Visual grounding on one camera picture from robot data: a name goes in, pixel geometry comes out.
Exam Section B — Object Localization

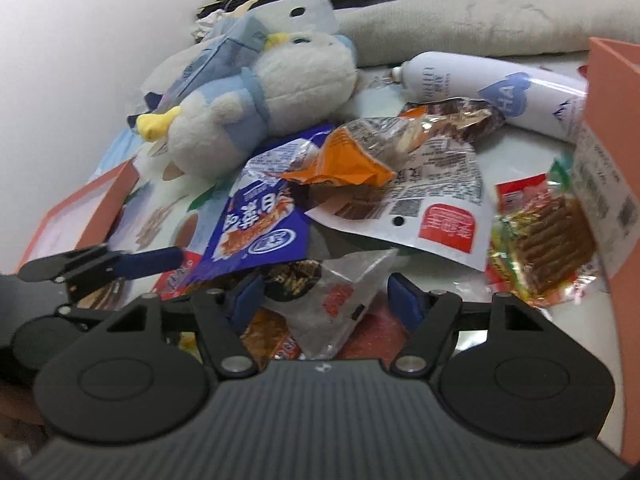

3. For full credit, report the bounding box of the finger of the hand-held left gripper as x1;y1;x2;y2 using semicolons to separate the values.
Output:
17;244;184;291

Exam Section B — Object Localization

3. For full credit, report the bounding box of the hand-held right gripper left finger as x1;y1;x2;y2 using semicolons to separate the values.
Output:
97;275;266;377

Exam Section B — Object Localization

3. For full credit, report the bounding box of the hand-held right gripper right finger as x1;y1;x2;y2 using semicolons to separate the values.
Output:
387;272;546;376

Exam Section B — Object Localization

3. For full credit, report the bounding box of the clear red label snack packet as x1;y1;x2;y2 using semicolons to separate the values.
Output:
262;250;398;358

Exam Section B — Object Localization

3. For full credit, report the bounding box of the orange clear snack packet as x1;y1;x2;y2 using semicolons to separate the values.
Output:
282;117;416;188

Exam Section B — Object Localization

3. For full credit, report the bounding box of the dark brown snack packet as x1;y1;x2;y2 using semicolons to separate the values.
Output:
405;97;506;143

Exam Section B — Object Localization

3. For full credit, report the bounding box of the pink cardboard box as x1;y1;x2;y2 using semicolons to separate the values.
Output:
570;37;640;461

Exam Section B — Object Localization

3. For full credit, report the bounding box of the orange brown snack packet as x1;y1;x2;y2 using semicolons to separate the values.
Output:
240;309;302;362

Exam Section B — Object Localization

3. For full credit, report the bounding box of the blue white snack packet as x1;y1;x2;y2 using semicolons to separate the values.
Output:
187;125;336;283

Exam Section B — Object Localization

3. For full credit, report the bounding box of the pink box lid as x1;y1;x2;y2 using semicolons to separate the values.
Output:
17;158;141;273

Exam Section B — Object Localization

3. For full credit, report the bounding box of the white red label snack packet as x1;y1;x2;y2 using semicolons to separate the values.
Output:
305;140;493;271

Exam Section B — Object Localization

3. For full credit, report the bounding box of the brown sticks snack packet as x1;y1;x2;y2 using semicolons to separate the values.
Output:
487;172;608;306

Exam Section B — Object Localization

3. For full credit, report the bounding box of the pile of snack packets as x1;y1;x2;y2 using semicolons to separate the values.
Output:
90;52;626;361

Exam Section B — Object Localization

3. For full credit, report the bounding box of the white spray bottle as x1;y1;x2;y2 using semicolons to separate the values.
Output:
387;51;591;148

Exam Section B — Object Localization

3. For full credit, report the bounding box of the white blue plush penguin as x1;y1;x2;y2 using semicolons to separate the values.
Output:
127;30;360;181

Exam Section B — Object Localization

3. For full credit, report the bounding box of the pile of clothes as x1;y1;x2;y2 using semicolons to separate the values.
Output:
192;0;251;43

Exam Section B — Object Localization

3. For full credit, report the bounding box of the grey blanket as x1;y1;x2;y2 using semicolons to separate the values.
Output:
332;0;640;68

